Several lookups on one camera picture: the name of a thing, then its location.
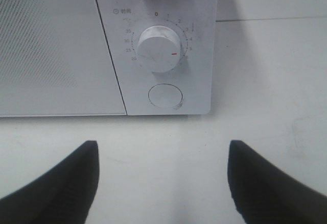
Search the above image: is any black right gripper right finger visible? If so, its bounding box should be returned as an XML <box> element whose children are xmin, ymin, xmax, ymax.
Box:
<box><xmin>227</xmin><ymin>140</ymin><xmax>326</xmax><ymax>223</ymax></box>

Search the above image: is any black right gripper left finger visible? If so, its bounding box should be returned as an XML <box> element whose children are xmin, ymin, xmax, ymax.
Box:
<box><xmin>1</xmin><ymin>141</ymin><xmax>99</xmax><ymax>223</ymax></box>

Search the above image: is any white microwave door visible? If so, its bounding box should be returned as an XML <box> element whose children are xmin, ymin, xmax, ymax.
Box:
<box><xmin>1</xmin><ymin>0</ymin><xmax>125</xmax><ymax>117</ymax></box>

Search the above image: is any round white door button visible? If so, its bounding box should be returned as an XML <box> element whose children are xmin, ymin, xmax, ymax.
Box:
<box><xmin>148</xmin><ymin>84</ymin><xmax>183</xmax><ymax>108</ymax></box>

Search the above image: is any white microwave oven body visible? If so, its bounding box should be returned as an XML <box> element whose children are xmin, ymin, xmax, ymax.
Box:
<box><xmin>0</xmin><ymin>0</ymin><xmax>218</xmax><ymax>118</ymax></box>

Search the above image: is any lower white timer knob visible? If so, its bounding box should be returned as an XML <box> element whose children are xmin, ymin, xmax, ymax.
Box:
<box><xmin>136</xmin><ymin>26</ymin><xmax>181</xmax><ymax>73</ymax></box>

